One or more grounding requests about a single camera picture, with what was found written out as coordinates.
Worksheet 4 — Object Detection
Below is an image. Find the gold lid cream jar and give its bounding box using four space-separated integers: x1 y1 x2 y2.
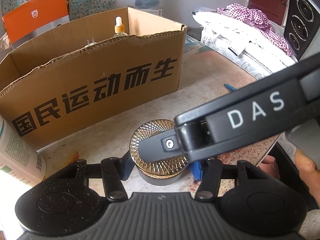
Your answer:
129 119 188 186

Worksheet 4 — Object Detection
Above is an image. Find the green dropper bottle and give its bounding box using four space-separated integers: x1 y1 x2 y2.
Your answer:
114 16 128 37

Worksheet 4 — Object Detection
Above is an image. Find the white usb charger plug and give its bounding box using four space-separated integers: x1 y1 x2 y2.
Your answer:
85 37 96 48

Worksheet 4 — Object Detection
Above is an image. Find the right hand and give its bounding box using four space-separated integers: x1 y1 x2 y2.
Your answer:
294 149 320 205

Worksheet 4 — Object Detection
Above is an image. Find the white quilted bedding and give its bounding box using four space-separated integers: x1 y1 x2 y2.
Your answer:
193 9 296 79

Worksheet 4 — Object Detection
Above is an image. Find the pink patterned cloth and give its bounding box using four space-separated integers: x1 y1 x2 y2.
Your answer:
216 3 292 56

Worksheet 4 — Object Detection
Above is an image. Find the white supplement bottle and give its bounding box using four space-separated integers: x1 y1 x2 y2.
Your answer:
0 118 46 187

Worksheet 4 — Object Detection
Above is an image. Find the brown cardboard box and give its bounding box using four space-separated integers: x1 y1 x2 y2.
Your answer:
1 8 187 150

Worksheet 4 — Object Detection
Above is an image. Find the orange philips product box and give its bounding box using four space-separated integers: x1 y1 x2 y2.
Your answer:
2 0 69 43

